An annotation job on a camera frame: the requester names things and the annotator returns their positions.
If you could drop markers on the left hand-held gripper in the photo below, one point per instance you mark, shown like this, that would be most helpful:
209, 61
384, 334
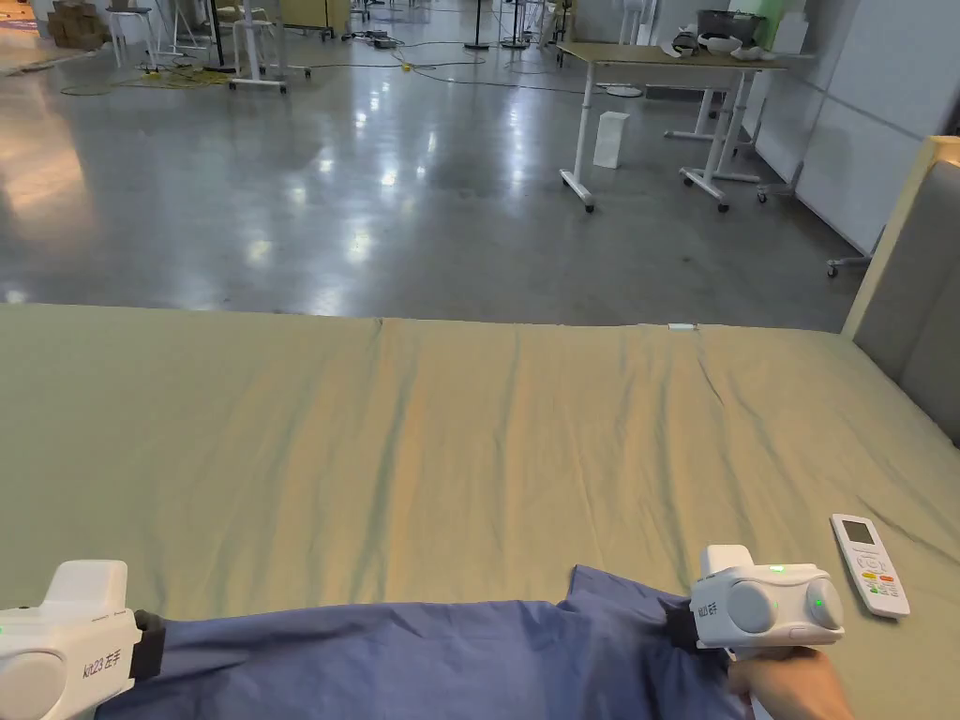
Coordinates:
45, 652

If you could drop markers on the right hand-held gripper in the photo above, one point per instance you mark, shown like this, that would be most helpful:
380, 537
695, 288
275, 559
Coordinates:
757, 606

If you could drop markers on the dark blue shirt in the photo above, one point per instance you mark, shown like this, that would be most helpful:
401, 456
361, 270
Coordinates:
420, 660

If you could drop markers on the person's right hand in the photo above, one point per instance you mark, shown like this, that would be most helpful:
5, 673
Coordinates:
787, 686

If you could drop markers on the white remote control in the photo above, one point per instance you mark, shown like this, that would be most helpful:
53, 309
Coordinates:
870, 565

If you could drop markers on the grey padded headboard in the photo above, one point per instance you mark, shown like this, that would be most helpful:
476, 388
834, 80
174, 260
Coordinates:
915, 300

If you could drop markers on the bed with pale green sheet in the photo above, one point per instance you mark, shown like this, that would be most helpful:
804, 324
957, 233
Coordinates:
420, 450

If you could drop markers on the white carton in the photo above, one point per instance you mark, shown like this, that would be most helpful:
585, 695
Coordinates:
611, 139

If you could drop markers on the stack of cardboard boxes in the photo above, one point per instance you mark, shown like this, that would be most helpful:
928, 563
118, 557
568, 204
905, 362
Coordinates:
75, 22

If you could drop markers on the wooden cabinet on wheels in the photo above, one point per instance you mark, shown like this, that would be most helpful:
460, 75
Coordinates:
315, 15

